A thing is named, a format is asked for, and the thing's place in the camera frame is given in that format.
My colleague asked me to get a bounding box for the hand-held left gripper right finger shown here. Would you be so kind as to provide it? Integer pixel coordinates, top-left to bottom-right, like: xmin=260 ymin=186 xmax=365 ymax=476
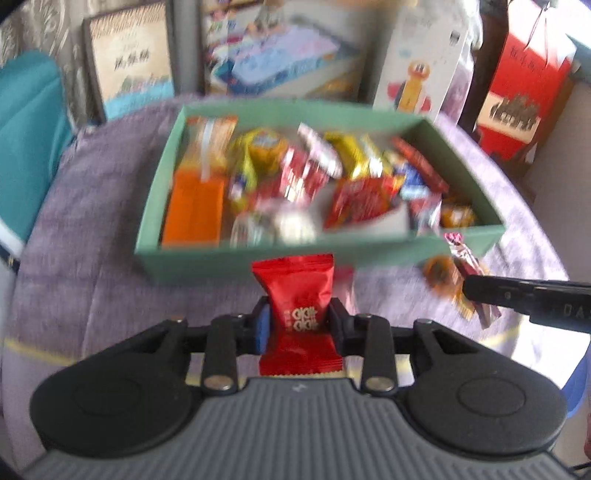
xmin=328 ymin=298 xmax=459 ymax=396

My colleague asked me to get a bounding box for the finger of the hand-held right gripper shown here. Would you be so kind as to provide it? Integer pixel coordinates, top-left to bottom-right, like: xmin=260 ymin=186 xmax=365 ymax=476
xmin=463 ymin=274 xmax=534 ymax=317

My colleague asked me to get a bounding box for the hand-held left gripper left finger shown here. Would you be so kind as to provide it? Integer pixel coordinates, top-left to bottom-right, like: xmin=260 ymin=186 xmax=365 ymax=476
xmin=148 ymin=298 xmax=271 ymax=396

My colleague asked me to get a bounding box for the dark red pink packet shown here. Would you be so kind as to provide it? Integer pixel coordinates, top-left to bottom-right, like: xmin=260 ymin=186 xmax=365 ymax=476
xmin=444 ymin=233 xmax=502 ymax=329

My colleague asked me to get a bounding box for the green cardboard box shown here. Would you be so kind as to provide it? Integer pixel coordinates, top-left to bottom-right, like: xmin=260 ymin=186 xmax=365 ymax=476
xmin=134 ymin=100 xmax=506 ymax=284

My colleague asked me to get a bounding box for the clear jelly cup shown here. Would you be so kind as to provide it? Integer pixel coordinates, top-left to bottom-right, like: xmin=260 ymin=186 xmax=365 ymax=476
xmin=230 ymin=205 xmax=319 ymax=246

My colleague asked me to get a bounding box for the crinkly red snack packet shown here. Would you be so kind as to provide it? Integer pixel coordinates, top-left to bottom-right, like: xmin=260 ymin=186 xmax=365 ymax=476
xmin=323 ymin=176 xmax=406 ymax=230

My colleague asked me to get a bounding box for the round orange snack packet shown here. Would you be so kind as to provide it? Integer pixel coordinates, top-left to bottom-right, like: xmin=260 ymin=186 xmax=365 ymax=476
xmin=424 ymin=256 xmax=476 ymax=319

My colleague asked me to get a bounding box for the small orange candy packet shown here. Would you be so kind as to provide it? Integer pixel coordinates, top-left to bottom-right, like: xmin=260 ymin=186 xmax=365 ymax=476
xmin=440 ymin=203 xmax=476 ymax=229

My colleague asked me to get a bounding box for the small red white packet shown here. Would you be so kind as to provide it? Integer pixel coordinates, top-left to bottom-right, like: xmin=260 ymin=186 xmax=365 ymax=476
xmin=409 ymin=196 xmax=444 ymax=237

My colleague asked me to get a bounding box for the flat orange snack packet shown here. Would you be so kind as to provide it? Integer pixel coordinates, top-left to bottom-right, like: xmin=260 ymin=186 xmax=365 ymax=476
xmin=161 ymin=170 xmax=227 ymax=246

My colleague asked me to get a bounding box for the blue candy packet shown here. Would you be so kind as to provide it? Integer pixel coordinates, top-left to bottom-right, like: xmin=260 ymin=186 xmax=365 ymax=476
xmin=399 ymin=164 xmax=428 ymax=200

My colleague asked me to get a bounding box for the green yellow triangular packet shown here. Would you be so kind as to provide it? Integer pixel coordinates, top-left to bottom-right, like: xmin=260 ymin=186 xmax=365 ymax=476
xmin=228 ymin=138 xmax=257 ymax=213

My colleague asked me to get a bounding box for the long red snack bar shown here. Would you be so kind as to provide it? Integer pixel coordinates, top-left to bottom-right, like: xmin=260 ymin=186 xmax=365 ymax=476
xmin=392 ymin=136 xmax=451 ymax=195

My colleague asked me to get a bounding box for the red white candy packet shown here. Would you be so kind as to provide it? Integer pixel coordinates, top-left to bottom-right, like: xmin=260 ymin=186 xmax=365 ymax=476
xmin=279 ymin=148 xmax=326 ymax=202
xmin=298 ymin=122 xmax=345 ymax=178

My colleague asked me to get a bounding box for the gold foil snack packet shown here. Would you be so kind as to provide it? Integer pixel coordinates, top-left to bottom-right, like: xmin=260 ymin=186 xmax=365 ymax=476
xmin=323 ymin=131 xmax=387 ymax=182

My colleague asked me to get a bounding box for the yellow cracker packet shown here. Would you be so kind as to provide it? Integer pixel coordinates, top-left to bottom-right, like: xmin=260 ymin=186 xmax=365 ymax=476
xmin=238 ymin=129 xmax=289 ymax=178

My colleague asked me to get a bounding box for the orange clear stick snack packet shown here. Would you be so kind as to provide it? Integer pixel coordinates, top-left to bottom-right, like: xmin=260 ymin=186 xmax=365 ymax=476
xmin=182 ymin=115 xmax=238 ymax=181

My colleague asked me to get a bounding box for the red gift bag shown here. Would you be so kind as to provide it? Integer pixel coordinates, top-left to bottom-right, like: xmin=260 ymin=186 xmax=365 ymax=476
xmin=475 ymin=9 xmax=578 ymax=162

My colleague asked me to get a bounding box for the white duck toy box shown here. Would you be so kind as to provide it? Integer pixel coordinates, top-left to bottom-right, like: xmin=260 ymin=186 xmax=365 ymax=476
xmin=372 ymin=4 xmax=469 ymax=116

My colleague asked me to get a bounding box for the play mat picture box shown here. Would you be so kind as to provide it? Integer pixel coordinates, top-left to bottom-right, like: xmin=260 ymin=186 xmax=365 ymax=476
xmin=199 ymin=0 xmax=370 ymax=102

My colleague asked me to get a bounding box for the brown framed pastry box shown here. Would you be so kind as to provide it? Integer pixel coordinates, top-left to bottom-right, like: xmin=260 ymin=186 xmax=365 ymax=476
xmin=83 ymin=2 xmax=176 ymax=123

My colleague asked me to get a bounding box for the teal cushion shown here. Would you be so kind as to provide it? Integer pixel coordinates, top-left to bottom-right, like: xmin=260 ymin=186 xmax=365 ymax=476
xmin=0 ymin=51 xmax=77 ymax=259

